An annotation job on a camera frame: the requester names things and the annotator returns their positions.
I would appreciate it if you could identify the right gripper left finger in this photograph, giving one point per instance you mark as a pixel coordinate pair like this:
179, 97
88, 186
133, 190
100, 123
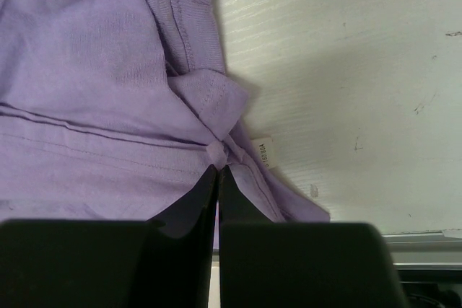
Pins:
163, 262

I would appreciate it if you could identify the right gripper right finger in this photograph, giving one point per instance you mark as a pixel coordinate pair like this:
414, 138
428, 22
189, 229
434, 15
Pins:
295, 264

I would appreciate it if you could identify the purple t shirt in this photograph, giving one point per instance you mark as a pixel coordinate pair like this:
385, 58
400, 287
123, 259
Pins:
113, 110

